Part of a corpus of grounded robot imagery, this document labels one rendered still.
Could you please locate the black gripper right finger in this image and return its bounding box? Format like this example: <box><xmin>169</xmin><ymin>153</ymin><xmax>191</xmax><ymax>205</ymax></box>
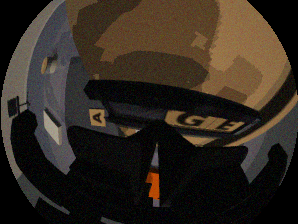
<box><xmin>157</xmin><ymin>120</ymin><xmax>249</xmax><ymax>208</ymax></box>

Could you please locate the tan letter tile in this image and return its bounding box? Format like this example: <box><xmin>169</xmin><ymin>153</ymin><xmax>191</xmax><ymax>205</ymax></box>
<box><xmin>89</xmin><ymin>108</ymin><xmax>105</xmax><ymax>127</ymax></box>
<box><xmin>204</xmin><ymin>117</ymin><xmax>245</xmax><ymax>133</ymax></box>
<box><xmin>164</xmin><ymin>109</ymin><xmax>217</xmax><ymax>131</ymax></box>

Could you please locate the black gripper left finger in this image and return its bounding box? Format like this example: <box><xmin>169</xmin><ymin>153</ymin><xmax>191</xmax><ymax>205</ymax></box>
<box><xmin>67</xmin><ymin>120</ymin><xmax>160</xmax><ymax>205</ymax></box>

